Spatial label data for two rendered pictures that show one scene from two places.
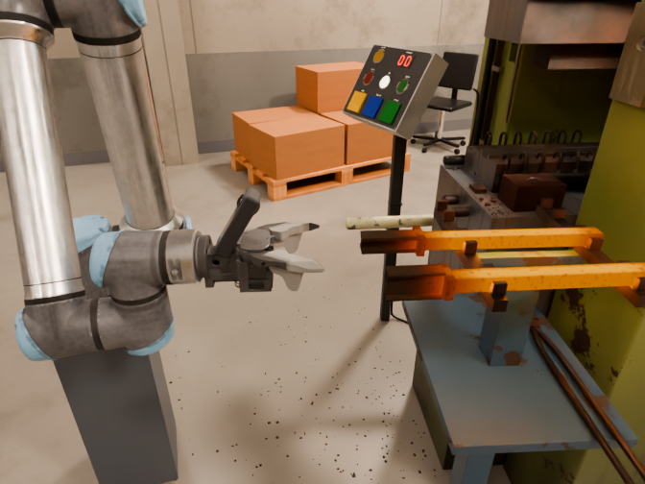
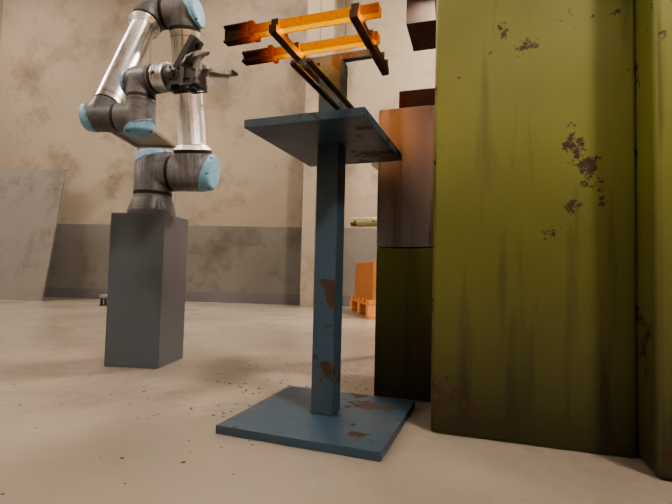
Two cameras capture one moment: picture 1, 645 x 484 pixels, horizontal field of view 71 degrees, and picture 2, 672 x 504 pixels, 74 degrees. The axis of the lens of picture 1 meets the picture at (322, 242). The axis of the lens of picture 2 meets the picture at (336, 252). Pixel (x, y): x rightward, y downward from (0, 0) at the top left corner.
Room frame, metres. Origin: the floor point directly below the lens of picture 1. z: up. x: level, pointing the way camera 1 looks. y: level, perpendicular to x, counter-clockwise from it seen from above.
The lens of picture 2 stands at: (-0.40, -0.82, 0.39)
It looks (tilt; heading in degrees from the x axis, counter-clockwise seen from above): 3 degrees up; 23
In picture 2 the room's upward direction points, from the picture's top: 1 degrees clockwise
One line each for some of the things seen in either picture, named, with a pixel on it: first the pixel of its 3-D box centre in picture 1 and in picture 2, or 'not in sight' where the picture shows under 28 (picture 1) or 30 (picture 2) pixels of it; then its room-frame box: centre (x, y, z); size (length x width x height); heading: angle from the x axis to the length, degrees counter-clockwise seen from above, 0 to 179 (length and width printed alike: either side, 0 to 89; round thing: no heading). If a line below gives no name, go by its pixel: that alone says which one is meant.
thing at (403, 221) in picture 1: (404, 221); (398, 221); (1.53, -0.31, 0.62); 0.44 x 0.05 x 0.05; 95
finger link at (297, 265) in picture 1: (294, 275); (199, 62); (0.60, 0.04, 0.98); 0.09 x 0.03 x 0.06; 57
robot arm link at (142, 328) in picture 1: (138, 315); (137, 116); (0.64, 0.32, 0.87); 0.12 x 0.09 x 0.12; 107
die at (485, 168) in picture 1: (552, 161); not in sight; (1.22, -0.64, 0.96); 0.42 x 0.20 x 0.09; 95
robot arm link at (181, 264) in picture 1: (188, 257); (164, 76); (0.65, 0.22, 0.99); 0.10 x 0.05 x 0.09; 3
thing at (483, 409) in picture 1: (497, 358); (332, 142); (0.68, -0.35, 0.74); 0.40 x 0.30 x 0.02; 3
